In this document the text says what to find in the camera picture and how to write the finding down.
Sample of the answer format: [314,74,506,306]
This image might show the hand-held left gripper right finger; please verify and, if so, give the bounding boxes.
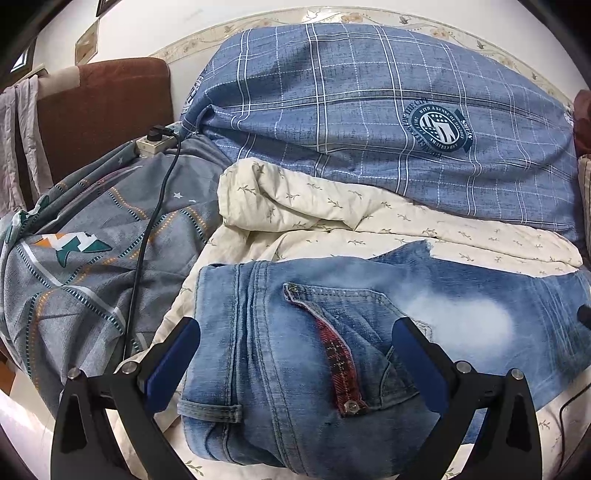
[392,318,543,480]

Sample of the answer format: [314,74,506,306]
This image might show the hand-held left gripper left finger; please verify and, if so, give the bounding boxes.
[50,318,201,480]

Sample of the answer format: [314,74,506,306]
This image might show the blue denim pants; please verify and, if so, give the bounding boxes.
[178,240,591,478]

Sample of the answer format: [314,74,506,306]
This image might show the grey patterned blanket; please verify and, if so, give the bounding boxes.
[0,136,232,402]

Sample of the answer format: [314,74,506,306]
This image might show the striped beige cushion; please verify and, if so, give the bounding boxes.
[577,154,591,259]

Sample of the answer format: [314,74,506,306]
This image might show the cream floral quilt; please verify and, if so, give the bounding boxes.
[115,157,585,480]

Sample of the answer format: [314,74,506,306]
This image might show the shiny brown bag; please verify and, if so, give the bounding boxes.
[573,90,591,146]

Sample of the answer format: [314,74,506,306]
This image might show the white power strip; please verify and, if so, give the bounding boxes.
[135,122,181,155]

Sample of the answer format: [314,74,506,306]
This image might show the brown upholstered headboard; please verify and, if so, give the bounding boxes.
[34,58,174,185]

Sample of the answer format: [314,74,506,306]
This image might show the lilac hanging cloth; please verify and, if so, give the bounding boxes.
[0,76,54,217]

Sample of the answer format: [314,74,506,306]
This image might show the blue plaid sofa cover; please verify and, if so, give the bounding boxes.
[180,22,583,243]

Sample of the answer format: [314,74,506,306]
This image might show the wooden glazed door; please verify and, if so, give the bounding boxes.
[9,39,38,72]

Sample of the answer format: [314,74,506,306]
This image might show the thin black cable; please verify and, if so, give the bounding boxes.
[558,392,578,462]

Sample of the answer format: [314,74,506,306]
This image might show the black power cable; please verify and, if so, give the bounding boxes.
[122,124,182,363]

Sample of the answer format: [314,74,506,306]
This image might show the small framed wall plaque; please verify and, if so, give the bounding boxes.
[76,28,100,65]

